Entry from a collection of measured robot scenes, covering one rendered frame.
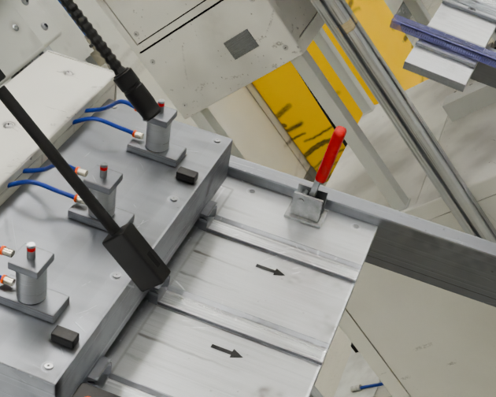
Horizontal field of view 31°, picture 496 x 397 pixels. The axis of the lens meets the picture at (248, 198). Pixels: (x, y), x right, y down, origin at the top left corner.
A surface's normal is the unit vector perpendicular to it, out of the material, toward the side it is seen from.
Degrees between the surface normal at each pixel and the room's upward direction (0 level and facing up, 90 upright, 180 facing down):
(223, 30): 90
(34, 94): 46
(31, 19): 90
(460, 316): 90
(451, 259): 90
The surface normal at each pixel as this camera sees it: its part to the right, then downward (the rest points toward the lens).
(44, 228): 0.14, -0.78
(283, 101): -0.34, 0.55
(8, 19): 0.74, -0.34
